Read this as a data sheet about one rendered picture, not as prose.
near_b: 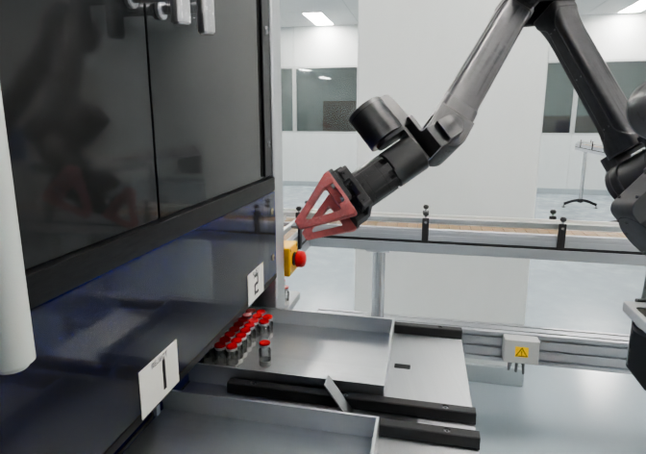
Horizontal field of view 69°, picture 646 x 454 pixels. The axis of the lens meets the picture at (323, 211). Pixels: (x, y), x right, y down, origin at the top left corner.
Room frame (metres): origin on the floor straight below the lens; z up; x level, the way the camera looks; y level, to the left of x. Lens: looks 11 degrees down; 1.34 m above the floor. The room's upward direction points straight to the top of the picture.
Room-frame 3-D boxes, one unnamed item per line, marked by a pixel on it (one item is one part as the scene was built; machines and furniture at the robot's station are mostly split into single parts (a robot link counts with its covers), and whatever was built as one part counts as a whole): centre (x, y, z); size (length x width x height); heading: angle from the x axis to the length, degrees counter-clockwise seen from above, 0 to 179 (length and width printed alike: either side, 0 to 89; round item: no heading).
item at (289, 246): (1.11, 0.10, 0.99); 0.08 x 0.07 x 0.07; 78
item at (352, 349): (0.84, 0.04, 0.90); 0.34 x 0.26 x 0.04; 78
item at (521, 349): (1.59, -0.72, 0.50); 0.12 x 0.05 x 0.09; 78
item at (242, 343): (0.86, 0.15, 0.91); 0.18 x 0.02 x 0.05; 168
